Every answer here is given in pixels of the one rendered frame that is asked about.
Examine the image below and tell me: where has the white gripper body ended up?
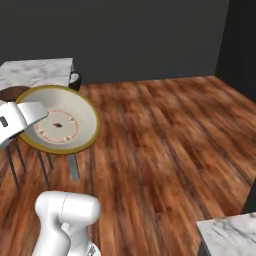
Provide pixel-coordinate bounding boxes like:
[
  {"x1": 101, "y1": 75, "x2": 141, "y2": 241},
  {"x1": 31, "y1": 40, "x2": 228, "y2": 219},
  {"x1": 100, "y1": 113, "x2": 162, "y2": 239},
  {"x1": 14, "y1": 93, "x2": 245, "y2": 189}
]
[{"x1": 16, "y1": 101, "x2": 50, "y2": 130}]

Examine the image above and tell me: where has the white bowl with yellow rim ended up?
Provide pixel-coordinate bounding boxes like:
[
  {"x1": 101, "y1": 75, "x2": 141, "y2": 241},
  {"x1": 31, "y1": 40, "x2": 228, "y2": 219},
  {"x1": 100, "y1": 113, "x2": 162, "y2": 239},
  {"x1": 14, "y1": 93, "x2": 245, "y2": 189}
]
[{"x1": 15, "y1": 84, "x2": 102, "y2": 156}]

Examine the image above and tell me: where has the black box with white top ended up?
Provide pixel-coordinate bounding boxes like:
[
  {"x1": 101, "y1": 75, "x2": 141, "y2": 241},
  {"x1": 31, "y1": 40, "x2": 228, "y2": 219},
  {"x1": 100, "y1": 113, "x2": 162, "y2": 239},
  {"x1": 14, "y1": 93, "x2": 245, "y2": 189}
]
[{"x1": 68, "y1": 70, "x2": 83, "y2": 92}]

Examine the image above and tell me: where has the grey flat bar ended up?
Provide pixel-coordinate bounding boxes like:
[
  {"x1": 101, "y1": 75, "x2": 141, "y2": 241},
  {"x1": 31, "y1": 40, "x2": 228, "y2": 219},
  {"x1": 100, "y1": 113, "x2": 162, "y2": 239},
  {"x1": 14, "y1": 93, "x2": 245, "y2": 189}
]
[{"x1": 67, "y1": 153, "x2": 81, "y2": 182}]

